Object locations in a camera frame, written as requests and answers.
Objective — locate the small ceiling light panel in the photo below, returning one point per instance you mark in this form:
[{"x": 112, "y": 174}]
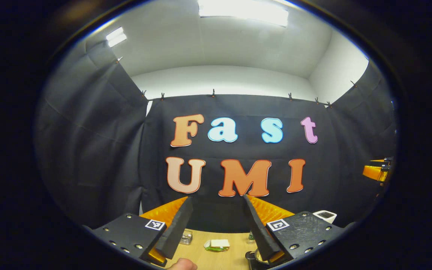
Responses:
[{"x": 116, "y": 36}]

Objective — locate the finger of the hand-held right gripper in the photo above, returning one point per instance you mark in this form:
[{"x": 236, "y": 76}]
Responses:
[{"x": 373, "y": 172}]

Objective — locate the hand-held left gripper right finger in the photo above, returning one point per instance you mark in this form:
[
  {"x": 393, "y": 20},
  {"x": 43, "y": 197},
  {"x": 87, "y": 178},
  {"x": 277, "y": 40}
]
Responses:
[{"x": 261, "y": 232}]

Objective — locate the large ceiling light panel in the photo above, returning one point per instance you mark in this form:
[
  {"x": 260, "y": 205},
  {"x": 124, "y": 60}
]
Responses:
[{"x": 242, "y": 9}]

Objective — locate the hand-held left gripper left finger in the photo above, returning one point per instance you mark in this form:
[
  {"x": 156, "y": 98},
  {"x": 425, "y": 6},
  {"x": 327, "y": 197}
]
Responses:
[{"x": 178, "y": 228}]

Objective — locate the small white plate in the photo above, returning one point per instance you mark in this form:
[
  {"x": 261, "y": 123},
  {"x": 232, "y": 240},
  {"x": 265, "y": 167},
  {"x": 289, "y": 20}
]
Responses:
[{"x": 216, "y": 249}]

